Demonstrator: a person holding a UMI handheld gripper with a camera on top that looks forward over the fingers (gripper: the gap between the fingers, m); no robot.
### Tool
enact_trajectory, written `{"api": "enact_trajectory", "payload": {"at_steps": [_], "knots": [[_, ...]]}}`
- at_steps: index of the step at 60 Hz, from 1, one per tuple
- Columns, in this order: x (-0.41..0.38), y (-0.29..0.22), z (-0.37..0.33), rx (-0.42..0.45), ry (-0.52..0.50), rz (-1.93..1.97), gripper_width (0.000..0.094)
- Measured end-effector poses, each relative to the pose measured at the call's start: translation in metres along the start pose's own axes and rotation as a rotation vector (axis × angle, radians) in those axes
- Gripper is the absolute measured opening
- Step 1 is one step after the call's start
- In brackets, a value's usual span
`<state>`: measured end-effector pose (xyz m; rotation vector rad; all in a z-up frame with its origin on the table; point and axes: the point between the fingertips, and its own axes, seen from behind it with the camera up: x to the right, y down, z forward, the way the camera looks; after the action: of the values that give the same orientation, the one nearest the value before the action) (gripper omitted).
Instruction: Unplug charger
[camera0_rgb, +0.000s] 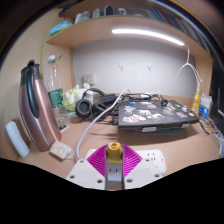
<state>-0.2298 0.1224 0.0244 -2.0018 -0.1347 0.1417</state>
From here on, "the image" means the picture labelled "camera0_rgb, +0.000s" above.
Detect yellow charger block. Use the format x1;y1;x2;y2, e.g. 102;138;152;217
105;141;124;165

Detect white cylinder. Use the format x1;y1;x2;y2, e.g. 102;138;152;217
4;120;31;158

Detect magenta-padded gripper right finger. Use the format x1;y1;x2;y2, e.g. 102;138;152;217
121;143;164;192

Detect blue and white packet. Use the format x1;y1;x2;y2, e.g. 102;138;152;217
199;92;213;120

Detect pink thermos jug black lid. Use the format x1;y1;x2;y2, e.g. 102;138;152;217
18;59;63;153

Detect green and white plush toy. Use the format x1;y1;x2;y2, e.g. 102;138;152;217
63;83;92;113

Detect thin white hanging cable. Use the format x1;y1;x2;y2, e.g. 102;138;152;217
169;44;204;93

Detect black monitor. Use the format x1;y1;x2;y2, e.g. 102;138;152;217
209;66;224;125

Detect black cable tangle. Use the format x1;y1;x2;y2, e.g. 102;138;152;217
199;115;224;143

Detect black laptop with stickers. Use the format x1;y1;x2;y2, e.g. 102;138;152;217
117;99;200;130

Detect white led light bar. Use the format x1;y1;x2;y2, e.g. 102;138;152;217
111;27;186;47

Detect wooden shelf unit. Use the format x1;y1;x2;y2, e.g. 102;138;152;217
43;0;216;68

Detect grey laptop stand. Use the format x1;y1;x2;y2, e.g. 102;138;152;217
133;123;193;136

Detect clear plastic bottle green label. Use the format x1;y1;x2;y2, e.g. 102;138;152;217
43;54;69;129

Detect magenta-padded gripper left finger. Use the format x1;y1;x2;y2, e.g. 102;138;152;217
65;143;108;192

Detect white power strip cable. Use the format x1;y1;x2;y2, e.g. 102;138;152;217
75;87;131;160

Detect yellow squeeze bottle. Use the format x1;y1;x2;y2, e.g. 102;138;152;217
190;83;202;117

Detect black headphones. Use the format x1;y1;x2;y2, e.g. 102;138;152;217
74;87;109;119

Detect white wall socket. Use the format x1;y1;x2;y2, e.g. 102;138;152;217
83;73;97;85

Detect white power strip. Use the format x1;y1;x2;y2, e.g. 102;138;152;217
83;148;168;177

